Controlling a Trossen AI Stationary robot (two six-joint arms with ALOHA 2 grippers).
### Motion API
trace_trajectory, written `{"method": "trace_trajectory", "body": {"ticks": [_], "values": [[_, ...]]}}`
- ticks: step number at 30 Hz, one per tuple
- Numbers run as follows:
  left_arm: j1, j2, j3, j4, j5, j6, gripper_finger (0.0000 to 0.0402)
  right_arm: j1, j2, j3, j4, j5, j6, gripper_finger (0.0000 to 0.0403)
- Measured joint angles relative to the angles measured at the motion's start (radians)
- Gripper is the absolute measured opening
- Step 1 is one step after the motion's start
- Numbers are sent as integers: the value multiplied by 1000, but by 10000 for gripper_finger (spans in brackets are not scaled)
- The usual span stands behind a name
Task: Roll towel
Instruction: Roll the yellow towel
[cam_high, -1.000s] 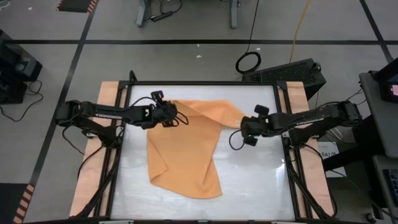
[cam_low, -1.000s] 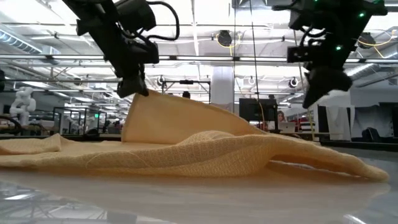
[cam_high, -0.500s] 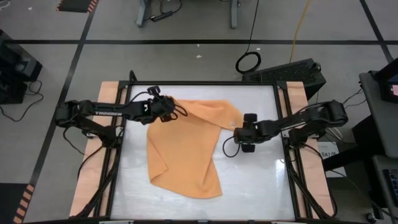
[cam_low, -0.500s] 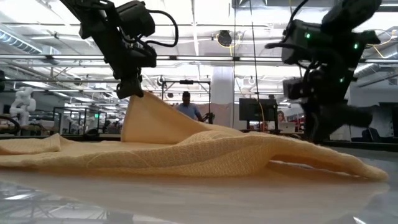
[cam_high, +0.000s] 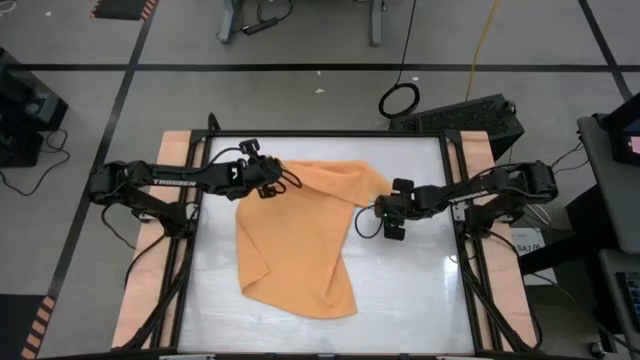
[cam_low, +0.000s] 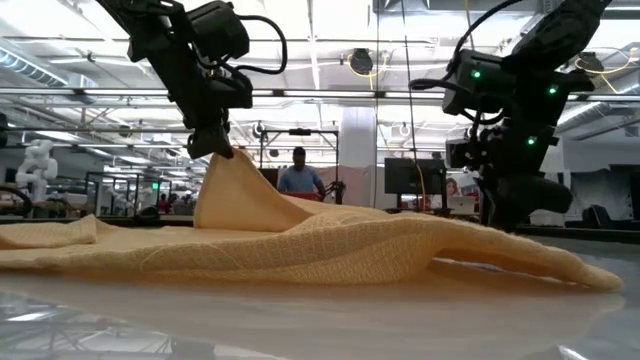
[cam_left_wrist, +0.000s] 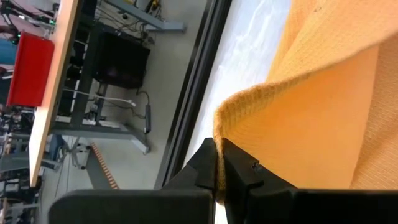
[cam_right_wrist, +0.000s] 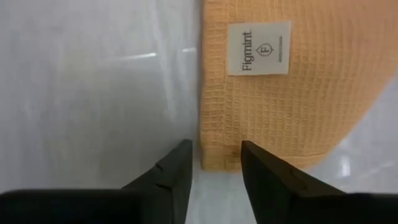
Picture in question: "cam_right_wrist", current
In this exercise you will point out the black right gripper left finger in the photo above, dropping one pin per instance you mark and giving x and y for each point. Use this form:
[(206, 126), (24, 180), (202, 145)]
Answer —
[(140, 205)]

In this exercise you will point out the orange waffle towel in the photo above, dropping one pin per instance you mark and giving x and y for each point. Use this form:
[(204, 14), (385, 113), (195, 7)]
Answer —
[(311, 109)]

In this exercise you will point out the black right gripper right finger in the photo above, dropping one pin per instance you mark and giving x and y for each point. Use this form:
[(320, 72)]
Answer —
[(295, 205)]

